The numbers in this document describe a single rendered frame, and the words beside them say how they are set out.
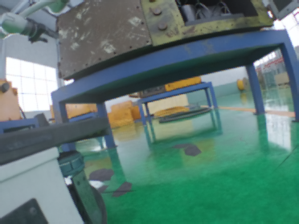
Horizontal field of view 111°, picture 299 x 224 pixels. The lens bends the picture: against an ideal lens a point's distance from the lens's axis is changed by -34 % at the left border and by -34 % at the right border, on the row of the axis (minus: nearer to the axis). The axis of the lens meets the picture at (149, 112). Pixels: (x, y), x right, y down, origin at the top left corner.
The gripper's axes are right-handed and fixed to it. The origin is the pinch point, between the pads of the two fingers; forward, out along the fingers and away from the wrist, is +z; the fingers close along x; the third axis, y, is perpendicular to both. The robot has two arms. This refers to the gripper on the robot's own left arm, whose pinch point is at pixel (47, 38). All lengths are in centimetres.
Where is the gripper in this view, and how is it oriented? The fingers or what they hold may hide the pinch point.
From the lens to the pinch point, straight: 114.6
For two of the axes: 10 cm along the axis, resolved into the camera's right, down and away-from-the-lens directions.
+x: 8.9, -4.0, -2.1
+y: 4.0, 9.2, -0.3
